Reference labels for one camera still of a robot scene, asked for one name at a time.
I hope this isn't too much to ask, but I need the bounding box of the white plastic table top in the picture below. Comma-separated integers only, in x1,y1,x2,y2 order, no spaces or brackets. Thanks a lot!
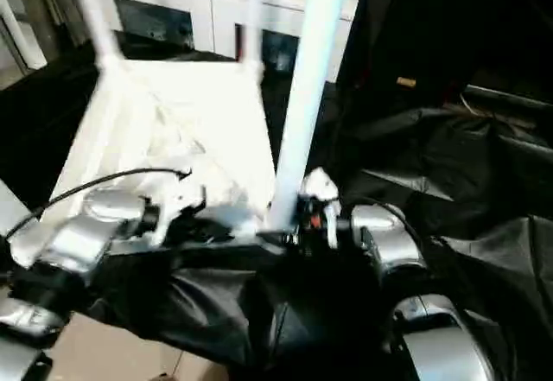
6,56,282,270

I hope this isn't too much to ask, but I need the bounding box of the white plastic table leg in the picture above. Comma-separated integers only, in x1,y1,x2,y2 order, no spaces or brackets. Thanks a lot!
238,0,267,79
68,0,124,75
0,180,38,238
258,0,351,238

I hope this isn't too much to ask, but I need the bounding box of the black mat cover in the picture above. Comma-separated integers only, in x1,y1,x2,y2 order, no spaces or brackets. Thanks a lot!
0,30,553,381

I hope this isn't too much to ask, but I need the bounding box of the long black pole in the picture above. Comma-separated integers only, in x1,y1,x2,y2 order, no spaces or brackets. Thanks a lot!
464,85,553,114

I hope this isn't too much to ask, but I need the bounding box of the grey metal rack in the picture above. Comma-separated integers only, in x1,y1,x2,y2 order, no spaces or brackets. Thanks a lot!
0,0,94,71

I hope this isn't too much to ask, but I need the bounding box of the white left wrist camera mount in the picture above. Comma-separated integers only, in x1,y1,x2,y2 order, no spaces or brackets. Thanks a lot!
150,173,207,244

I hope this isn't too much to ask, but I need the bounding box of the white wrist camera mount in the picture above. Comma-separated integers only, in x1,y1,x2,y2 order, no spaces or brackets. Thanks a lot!
302,167,340,248
150,173,207,244

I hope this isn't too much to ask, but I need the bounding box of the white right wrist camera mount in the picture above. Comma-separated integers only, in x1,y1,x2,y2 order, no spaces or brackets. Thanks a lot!
302,167,340,248

